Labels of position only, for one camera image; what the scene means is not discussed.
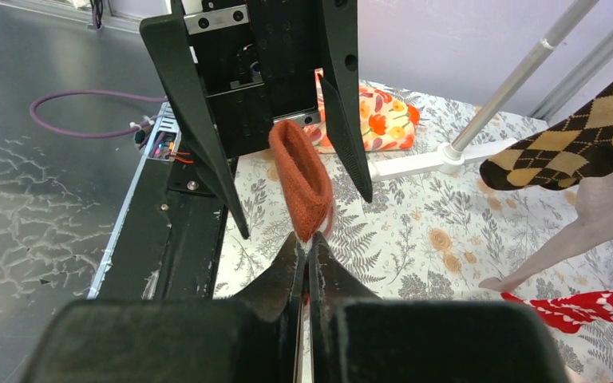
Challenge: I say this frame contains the orange floral cloth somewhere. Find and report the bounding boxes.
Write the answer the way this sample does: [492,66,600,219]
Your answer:
[304,69,420,154]

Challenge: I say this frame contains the brown striped sock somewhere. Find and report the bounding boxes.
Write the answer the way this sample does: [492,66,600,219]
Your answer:
[269,120,336,243]
[479,172,613,292]

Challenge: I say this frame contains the silver drying rack frame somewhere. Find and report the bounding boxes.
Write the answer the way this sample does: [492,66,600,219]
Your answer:
[368,0,598,182]

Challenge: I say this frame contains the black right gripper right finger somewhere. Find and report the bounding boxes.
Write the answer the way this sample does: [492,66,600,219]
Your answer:
[309,234,568,382]

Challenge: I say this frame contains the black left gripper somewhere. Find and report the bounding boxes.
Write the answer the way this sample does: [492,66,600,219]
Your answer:
[140,1,373,239]

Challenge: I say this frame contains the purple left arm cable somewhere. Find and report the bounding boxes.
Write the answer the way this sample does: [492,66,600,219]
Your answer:
[29,89,170,141]

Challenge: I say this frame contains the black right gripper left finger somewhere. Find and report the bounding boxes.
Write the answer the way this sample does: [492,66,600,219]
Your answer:
[22,235,304,382]

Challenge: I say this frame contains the brown argyle sock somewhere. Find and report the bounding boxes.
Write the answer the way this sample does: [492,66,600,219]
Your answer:
[480,82,613,191]

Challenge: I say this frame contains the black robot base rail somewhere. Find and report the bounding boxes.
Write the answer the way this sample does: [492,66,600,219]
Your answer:
[87,104,227,300]

